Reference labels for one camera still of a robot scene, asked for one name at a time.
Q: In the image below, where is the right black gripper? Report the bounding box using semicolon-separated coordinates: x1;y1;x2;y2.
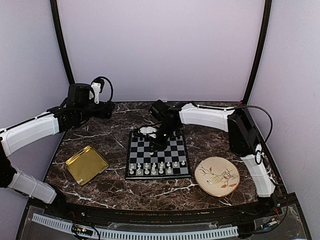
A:
148;121;178;153

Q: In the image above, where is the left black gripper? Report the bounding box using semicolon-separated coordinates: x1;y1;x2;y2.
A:
76;100;114;123

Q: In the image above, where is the black grey chessboard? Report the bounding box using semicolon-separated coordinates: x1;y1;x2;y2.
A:
125;130;192;180

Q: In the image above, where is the gold square tray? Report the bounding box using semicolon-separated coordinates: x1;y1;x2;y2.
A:
65;145;109;186

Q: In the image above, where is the white chess king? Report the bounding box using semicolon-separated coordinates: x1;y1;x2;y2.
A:
151;167;157;175

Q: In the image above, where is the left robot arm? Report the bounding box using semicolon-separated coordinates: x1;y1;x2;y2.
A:
0;76;115;218

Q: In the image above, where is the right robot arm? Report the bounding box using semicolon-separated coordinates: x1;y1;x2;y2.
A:
149;100;276;217

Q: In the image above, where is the cream plate with bird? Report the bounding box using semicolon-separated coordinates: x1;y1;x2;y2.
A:
194;157;241;198

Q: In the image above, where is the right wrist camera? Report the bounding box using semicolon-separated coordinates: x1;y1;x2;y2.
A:
138;126;157;139

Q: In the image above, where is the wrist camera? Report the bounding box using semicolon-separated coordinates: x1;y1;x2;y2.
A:
89;77;105;104
138;126;157;139

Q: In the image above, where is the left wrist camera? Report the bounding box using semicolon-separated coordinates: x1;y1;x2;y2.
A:
89;77;105;104

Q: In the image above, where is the left black frame post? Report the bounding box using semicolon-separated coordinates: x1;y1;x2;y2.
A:
50;0;75;85

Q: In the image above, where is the black frame post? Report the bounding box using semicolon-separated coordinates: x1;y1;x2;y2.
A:
242;0;272;105
50;0;75;85

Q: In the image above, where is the white slotted cable duct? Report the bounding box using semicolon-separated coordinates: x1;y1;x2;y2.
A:
31;213;239;240

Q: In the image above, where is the right black frame post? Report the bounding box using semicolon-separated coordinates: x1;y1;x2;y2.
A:
242;0;272;105

